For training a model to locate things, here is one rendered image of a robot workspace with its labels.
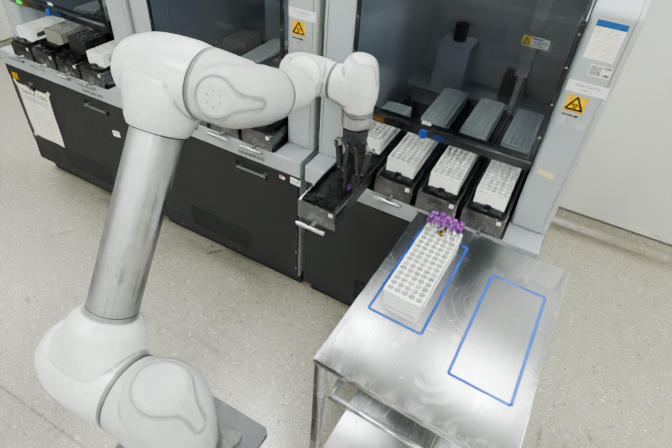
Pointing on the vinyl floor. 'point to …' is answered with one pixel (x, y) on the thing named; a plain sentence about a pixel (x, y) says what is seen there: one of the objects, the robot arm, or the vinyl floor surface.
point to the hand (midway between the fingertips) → (350, 180)
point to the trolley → (443, 353)
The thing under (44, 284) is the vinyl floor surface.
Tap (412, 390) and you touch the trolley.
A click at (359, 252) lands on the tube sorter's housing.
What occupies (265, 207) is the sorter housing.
